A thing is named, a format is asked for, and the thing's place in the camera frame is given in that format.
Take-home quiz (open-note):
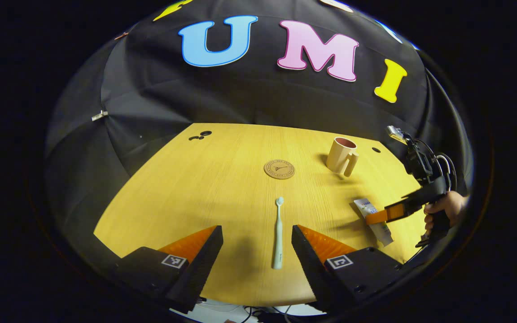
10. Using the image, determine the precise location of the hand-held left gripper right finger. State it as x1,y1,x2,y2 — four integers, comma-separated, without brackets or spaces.
291,224,409,314

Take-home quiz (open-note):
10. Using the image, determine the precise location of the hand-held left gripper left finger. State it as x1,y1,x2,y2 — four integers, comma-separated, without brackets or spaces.
114,225,224,314

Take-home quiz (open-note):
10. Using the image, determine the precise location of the white toothpaste tube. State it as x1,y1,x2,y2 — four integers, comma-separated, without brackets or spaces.
354,198,394,247

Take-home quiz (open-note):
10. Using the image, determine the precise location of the pale green toothbrush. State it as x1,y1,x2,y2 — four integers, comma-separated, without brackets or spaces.
272,196,285,270

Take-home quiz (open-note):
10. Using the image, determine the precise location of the beige cup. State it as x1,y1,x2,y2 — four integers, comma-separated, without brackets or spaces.
326,137,359,178

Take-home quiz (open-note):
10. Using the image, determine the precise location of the round cork coaster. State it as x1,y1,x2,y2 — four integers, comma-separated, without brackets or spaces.
264,159,295,180

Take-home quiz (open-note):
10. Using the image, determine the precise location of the wooden desktop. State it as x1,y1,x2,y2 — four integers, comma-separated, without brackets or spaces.
93,123,427,307

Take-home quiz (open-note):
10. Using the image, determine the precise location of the black backdrop cloth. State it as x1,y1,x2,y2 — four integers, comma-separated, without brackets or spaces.
45,0,472,234

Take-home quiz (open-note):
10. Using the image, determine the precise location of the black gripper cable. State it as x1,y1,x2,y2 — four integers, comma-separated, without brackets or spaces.
436,153,458,191

